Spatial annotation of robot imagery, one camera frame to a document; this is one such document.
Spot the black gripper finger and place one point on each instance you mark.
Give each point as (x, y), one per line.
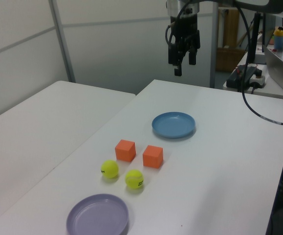
(192, 57)
(174, 55)

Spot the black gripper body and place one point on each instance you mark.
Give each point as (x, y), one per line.
(189, 24)

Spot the orange foam cube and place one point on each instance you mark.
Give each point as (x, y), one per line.
(152, 157)
(124, 153)

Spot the yellow tennis ball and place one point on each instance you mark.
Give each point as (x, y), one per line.
(134, 179)
(110, 169)

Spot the brown wooden cabinet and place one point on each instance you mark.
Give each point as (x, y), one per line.
(229, 58)

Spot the black power strip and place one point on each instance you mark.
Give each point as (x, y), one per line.
(234, 78)

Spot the black monitor stand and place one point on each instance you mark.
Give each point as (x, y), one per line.
(255, 36)

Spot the grey emergency stop button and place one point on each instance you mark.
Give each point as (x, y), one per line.
(258, 79)

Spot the blue plastic plate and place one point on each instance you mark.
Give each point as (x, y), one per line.
(173, 124)

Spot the silver laptop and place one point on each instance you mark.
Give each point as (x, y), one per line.
(275, 68)

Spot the yellow and blue bottle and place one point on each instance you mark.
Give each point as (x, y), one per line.
(279, 41)

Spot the purple plastic plate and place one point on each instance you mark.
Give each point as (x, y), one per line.
(97, 215)

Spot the grey partition post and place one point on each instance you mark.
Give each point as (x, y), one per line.
(214, 49)

